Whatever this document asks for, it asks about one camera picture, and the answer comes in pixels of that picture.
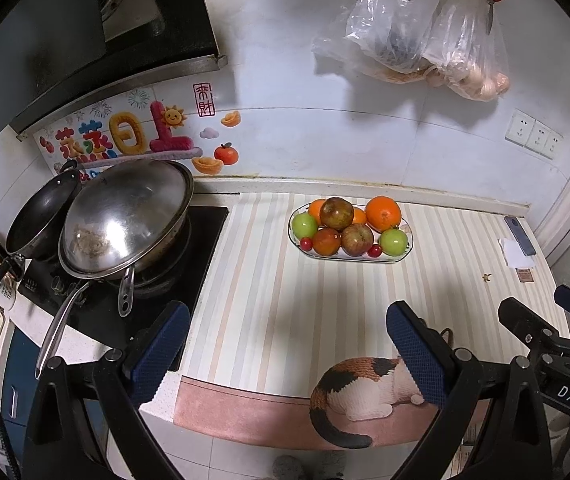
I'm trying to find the white paper sheet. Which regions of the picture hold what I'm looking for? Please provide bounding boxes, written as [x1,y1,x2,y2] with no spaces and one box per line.
[499,237,538,269]

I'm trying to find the blue smartphone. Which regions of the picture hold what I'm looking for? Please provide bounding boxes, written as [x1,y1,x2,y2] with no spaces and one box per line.
[504,216,537,257]

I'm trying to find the floral oval ceramic plate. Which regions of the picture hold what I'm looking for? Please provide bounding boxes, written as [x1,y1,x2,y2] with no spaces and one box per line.
[287,200,414,263]

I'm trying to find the striped mat with cat print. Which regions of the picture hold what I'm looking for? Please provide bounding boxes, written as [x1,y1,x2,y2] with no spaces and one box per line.
[172,192,570,448]

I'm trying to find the red yellow apple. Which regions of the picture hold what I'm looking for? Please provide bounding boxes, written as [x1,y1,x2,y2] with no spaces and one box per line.
[341,223,376,257]

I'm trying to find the black frying pan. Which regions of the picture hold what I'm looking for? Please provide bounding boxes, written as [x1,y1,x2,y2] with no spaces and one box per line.
[0,160,83,313]

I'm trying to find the dark red apple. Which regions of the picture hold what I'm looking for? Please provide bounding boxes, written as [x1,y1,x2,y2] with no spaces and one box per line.
[320,197,354,228]

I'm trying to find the festive wall sticker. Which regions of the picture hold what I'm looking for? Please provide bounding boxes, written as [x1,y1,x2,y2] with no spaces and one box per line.
[35,82,240,181]

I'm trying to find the white mug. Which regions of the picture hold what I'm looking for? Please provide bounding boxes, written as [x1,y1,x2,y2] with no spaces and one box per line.
[0,280,18,311]

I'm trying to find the black gas stove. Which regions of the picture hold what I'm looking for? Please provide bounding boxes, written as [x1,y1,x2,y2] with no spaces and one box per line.
[17,205,230,373]

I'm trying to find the steel pan with long handle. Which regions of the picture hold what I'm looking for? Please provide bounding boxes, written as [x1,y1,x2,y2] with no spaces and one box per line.
[35,230,190,378]

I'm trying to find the clear plastic bag pale contents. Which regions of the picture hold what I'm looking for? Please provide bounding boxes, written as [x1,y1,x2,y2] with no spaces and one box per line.
[390,0,510,103]

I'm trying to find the clear plastic bag dark contents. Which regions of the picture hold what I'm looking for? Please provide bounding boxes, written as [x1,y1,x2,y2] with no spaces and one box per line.
[312,0,448,73]

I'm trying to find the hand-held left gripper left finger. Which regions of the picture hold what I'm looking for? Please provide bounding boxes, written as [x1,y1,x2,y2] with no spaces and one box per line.
[22,300,192,480]

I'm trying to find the dark orange persimmon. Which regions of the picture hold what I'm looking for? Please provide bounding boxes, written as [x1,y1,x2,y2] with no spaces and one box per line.
[312,227,342,256]

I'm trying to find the green apple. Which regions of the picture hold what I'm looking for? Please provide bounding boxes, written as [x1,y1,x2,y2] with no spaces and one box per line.
[379,228,409,257]
[292,212,318,240]

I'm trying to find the white wall socket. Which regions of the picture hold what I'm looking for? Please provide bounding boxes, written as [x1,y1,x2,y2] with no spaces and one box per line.
[505,108,536,146]
[540,130,564,161]
[525,121,552,153]

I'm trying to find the black range hood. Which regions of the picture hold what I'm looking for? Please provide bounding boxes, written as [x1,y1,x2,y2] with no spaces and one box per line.
[0,0,228,141]

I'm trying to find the blue cabinet door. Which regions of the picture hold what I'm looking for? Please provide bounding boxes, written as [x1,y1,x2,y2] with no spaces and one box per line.
[0,330,108,461]

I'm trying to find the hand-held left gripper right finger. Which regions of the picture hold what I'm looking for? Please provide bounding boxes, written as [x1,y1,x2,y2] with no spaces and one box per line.
[386,300,566,480]

